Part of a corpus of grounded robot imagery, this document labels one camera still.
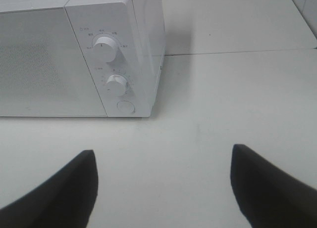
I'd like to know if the white round door button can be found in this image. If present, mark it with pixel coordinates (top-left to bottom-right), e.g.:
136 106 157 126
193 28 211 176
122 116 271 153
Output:
117 100 135 115

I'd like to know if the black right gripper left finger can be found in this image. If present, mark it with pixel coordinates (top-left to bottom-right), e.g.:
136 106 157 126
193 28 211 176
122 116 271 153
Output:
0 150 99 228

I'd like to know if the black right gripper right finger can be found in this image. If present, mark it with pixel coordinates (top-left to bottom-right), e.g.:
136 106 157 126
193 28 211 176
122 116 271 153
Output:
230 144 317 228

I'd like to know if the white microwave knob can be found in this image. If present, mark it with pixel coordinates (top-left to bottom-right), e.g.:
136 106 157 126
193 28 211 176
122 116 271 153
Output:
106 75 128 96
93 36 119 63

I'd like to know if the white microwave door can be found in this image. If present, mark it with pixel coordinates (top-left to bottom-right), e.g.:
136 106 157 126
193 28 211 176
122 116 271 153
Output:
0 8 106 117

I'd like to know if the white microwave oven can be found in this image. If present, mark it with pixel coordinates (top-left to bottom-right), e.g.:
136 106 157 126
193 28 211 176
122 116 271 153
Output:
0 0 165 117

